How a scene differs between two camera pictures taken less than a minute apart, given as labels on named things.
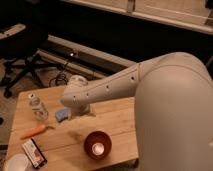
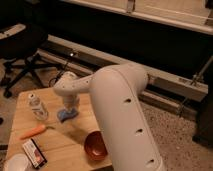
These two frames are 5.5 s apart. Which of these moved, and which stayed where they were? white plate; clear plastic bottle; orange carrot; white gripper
Moved: white gripper
Stayed: white plate; orange carrot; clear plastic bottle
